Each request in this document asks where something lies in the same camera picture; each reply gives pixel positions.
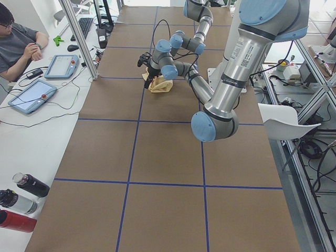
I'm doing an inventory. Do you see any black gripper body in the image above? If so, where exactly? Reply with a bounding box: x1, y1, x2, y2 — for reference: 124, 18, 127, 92
148, 66, 159, 78

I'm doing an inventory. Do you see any cream long-sleeve printed shirt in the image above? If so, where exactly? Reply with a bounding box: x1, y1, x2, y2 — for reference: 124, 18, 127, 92
147, 75, 173, 93

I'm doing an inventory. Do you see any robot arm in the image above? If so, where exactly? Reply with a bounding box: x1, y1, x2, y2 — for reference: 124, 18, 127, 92
144, 1, 310, 142
170, 0, 214, 56

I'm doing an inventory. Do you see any black keyboard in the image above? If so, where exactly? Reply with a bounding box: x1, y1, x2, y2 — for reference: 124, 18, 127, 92
78, 17, 93, 39

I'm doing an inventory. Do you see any black computer mouse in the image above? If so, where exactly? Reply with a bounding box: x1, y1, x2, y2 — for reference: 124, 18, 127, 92
67, 45, 79, 52

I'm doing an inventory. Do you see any far blue teach pendant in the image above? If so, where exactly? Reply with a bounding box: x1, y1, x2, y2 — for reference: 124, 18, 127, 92
44, 55, 79, 79

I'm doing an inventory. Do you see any blue teach pendant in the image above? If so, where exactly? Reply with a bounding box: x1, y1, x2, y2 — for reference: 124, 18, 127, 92
44, 55, 79, 79
8, 80, 57, 114

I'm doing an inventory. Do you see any brown table mat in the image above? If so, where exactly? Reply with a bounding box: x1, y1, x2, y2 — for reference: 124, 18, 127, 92
26, 6, 300, 251

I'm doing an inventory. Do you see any green clamp tool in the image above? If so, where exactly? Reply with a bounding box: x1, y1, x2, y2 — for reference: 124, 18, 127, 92
53, 35, 64, 47

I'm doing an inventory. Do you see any black power adapter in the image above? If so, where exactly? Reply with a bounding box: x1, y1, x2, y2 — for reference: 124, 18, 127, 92
26, 68, 44, 79

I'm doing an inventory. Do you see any near blue teach pendant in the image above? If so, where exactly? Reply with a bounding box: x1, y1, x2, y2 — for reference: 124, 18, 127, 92
8, 80, 57, 114

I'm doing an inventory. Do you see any seated person grey shirt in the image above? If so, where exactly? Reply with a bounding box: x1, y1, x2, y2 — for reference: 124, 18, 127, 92
1, 4, 49, 82

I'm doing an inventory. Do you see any black water bottle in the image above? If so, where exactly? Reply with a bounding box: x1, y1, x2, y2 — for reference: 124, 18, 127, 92
12, 173, 50, 198

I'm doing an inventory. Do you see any clear steel water bottle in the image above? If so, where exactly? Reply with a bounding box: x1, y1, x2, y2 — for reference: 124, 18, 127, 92
1, 189, 37, 214

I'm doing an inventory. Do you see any red water bottle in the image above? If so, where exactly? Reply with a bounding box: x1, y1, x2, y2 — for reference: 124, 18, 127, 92
1, 210, 37, 233

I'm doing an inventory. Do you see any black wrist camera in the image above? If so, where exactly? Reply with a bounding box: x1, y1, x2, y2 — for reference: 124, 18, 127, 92
137, 52, 152, 67

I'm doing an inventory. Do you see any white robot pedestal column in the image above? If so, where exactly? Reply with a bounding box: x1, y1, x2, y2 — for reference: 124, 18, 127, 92
214, 0, 241, 78

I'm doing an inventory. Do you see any grey aluminium frame post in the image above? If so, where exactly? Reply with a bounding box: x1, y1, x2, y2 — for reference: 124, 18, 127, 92
59, 0, 98, 80

